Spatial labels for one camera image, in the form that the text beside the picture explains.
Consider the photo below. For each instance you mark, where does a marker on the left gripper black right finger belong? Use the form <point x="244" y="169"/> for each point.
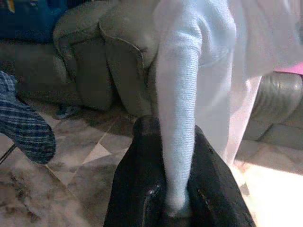
<point x="213" y="196"/>

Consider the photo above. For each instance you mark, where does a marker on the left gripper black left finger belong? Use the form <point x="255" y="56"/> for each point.
<point x="135" y="189"/>

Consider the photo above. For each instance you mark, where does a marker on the white shirt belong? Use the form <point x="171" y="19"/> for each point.
<point x="180" y="94"/>

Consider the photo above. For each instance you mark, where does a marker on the blue plaid garment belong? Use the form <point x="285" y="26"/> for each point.
<point x="26" y="132"/>

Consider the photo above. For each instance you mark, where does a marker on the grey green leather sofa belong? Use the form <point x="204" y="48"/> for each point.
<point x="94" y="59"/>

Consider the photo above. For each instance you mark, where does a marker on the pink flat mat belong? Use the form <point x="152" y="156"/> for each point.
<point x="291" y="68"/>

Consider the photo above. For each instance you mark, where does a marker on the blue suitcase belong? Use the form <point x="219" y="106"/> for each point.
<point x="28" y="19"/>

